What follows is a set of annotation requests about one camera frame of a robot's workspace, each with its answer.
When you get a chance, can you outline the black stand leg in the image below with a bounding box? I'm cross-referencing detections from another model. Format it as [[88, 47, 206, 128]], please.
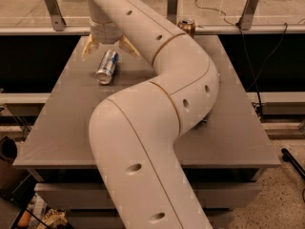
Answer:
[[281, 148, 305, 180]]

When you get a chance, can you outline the middle metal bracket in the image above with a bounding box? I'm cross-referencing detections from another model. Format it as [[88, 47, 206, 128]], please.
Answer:
[[167, 0, 178, 24]]

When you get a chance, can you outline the gold beverage can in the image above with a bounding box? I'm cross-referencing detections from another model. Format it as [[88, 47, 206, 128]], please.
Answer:
[[177, 19, 195, 38]]

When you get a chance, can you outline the clutter under table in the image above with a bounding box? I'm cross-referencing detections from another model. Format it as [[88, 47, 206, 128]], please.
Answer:
[[15, 194, 68, 229]]

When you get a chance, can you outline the left metal bracket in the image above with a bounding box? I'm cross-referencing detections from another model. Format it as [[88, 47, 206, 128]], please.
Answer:
[[44, 0, 66, 31]]

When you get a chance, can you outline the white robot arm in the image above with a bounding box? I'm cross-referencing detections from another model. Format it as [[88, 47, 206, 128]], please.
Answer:
[[89, 0, 219, 229]]

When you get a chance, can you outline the black round object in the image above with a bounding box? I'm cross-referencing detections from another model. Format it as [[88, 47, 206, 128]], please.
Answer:
[[0, 136, 17, 163]]

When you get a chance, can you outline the right metal bracket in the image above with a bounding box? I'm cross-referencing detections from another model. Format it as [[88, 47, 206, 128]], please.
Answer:
[[237, 0, 259, 31]]

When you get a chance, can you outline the black cable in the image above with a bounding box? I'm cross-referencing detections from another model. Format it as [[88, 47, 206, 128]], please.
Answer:
[[191, 0, 289, 113]]

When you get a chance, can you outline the silver blue redbull can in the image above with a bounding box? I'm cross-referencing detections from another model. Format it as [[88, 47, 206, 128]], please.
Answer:
[[95, 50, 119, 85]]

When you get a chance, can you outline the grey upper drawer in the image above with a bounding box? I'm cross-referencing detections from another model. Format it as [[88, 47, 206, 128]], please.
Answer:
[[34, 182, 261, 210]]

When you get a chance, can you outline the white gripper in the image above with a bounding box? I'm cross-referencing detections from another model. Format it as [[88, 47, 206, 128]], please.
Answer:
[[82, 20, 140, 58]]

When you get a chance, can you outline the metal bracket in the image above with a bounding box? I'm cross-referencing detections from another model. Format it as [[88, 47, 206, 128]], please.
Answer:
[[44, 0, 66, 31], [237, 0, 259, 31], [167, 0, 178, 24]]

